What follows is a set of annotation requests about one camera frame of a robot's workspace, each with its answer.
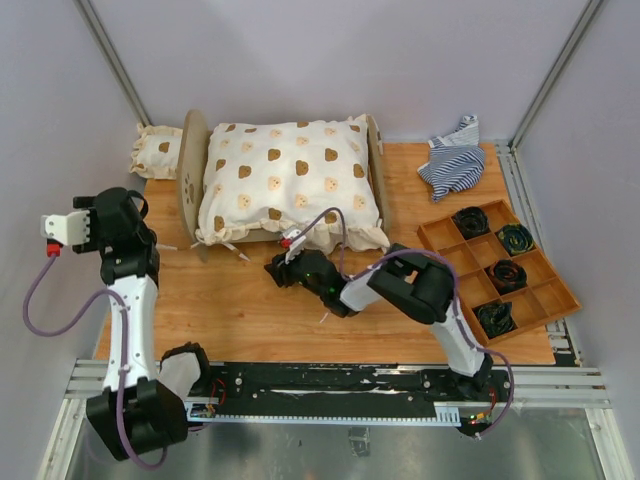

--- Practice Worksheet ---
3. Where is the blue yellow rolled fabric item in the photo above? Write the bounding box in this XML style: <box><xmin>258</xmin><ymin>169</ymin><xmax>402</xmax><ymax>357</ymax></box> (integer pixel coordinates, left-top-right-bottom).
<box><xmin>496</xmin><ymin>223</ymin><xmax>535</xmax><ymax>257</ymax></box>

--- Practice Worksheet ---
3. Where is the large bear print cushion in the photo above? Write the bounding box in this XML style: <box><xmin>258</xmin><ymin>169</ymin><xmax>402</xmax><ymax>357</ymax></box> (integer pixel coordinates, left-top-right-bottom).
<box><xmin>193</xmin><ymin>113</ymin><xmax>391</xmax><ymax>262</ymax></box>

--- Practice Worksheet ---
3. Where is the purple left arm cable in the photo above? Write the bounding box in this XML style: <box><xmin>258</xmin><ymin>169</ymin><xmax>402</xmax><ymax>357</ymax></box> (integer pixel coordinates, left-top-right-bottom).
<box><xmin>23</xmin><ymin>252</ymin><xmax>169</xmax><ymax>471</ymax></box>

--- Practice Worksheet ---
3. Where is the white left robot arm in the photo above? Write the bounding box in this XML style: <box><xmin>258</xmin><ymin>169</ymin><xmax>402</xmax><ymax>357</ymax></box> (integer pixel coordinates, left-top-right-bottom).
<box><xmin>73</xmin><ymin>187</ymin><xmax>214</xmax><ymax>470</ymax></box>

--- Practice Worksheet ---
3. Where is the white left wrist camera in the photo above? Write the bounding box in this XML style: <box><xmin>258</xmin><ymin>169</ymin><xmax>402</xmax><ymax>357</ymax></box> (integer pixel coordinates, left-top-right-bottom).
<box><xmin>40</xmin><ymin>210</ymin><xmax>90</xmax><ymax>246</ymax></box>

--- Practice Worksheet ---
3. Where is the dark rolled fabric item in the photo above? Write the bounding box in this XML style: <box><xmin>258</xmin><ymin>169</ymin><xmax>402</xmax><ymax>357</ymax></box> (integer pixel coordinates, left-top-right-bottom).
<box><xmin>474</xmin><ymin>302</ymin><xmax>516</xmax><ymax>339</ymax></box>

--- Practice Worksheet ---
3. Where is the black orange rolled fabric item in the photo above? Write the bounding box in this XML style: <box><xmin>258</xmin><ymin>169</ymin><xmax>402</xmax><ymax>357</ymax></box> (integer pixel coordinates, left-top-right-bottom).
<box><xmin>486</xmin><ymin>259</ymin><xmax>528</xmax><ymax>295</ymax></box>

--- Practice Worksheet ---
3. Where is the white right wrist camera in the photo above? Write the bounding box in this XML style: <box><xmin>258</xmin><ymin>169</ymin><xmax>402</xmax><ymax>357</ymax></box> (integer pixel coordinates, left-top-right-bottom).
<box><xmin>279</xmin><ymin>227</ymin><xmax>307</xmax><ymax>264</ymax></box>

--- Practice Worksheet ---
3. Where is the blue striped cloth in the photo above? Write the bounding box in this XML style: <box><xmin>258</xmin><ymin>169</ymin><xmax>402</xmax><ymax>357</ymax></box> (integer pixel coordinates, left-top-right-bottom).
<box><xmin>417</xmin><ymin>115</ymin><xmax>486</xmax><ymax>203</ymax></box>

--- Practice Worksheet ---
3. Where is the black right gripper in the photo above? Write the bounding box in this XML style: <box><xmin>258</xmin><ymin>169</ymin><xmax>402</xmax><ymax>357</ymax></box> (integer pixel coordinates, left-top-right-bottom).
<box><xmin>264</xmin><ymin>245</ymin><xmax>327</xmax><ymax>299</ymax></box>

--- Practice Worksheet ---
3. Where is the wooden compartment tray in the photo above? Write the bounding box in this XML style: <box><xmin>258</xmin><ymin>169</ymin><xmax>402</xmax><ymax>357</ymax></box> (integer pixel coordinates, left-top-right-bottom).
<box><xmin>417</xmin><ymin>200</ymin><xmax>581</xmax><ymax>347</ymax></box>

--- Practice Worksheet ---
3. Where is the small bear print pillow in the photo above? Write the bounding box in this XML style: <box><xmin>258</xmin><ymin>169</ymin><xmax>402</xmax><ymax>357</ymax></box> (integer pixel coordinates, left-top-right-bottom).
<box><xmin>129</xmin><ymin>123</ymin><xmax>183</xmax><ymax>180</ymax></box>

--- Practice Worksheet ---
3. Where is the wooden striped pet bed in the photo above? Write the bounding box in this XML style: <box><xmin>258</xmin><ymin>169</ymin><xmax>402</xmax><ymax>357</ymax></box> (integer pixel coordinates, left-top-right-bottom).
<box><xmin>174</xmin><ymin>109</ymin><xmax>396</xmax><ymax>264</ymax></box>

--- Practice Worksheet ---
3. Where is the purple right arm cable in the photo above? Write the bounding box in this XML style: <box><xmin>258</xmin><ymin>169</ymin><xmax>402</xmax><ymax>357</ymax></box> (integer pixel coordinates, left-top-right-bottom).
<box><xmin>294</xmin><ymin>207</ymin><xmax>516</xmax><ymax>441</ymax></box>

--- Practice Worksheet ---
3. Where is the left aluminium frame post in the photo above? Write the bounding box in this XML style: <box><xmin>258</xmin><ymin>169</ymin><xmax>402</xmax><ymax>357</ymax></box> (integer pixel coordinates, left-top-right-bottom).
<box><xmin>73</xmin><ymin>0</ymin><xmax>151</xmax><ymax>126</ymax></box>

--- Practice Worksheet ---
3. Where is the grey slotted cable duct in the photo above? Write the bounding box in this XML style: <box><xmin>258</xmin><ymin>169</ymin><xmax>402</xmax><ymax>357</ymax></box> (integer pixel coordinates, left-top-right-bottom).
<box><xmin>185</xmin><ymin>402</ymin><xmax>462</xmax><ymax>427</ymax></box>

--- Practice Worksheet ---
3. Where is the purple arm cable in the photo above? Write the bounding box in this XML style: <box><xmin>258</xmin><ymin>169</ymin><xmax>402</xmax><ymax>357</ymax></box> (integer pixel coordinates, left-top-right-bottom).
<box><xmin>23</xmin><ymin>252</ymin><xmax>169</xmax><ymax>471</ymax></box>
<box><xmin>294</xmin><ymin>207</ymin><xmax>516</xmax><ymax>441</ymax></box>

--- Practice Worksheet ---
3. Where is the aluminium frame post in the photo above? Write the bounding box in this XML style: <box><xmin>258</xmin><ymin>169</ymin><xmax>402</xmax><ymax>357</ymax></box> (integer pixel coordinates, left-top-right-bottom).
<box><xmin>73</xmin><ymin>0</ymin><xmax>151</xmax><ymax>126</ymax></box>
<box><xmin>508</xmin><ymin>0</ymin><xmax>608</xmax><ymax>151</ymax></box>

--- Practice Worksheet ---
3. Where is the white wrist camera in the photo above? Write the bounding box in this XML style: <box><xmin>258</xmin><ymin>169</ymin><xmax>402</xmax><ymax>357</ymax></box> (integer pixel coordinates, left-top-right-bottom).
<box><xmin>279</xmin><ymin>227</ymin><xmax>307</xmax><ymax>264</ymax></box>
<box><xmin>40</xmin><ymin>210</ymin><xmax>90</xmax><ymax>246</ymax></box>

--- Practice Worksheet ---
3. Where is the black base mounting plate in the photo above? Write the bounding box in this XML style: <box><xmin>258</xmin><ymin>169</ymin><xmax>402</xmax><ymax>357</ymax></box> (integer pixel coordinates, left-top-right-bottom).
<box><xmin>185</xmin><ymin>363</ymin><xmax>510</xmax><ymax>418</ymax></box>

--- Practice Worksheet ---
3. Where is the right aluminium frame post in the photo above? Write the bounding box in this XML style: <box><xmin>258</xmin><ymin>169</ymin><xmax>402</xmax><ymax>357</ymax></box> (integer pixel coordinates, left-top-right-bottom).
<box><xmin>508</xmin><ymin>0</ymin><xmax>608</xmax><ymax>151</ymax></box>

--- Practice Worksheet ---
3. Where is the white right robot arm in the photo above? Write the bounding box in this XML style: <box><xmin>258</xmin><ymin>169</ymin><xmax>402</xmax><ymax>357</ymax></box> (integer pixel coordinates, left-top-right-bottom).
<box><xmin>264</xmin><ymin>244</ymin><xmax>493</xmax><ymax>400</ymax></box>

